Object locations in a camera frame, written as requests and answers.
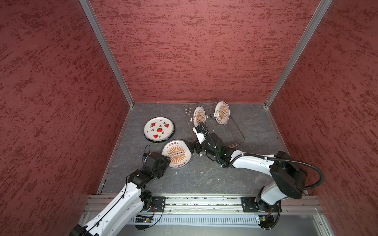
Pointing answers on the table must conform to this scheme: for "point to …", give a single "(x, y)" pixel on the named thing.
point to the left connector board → (143, 219)
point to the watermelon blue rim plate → (159, 129)
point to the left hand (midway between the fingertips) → (169, 164)
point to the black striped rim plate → (159, 130)
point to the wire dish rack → (212, 116)
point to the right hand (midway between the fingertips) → (190, 140)
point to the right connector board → (266, 221)
